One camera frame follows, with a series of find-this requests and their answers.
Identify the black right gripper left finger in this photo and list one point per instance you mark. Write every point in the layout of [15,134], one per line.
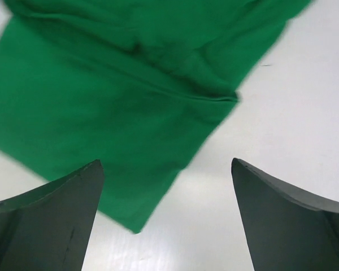
[48,228]

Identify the green t shirt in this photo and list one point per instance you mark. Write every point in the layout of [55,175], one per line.
[139,85]

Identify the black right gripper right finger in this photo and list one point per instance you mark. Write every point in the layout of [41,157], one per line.
[286,227]

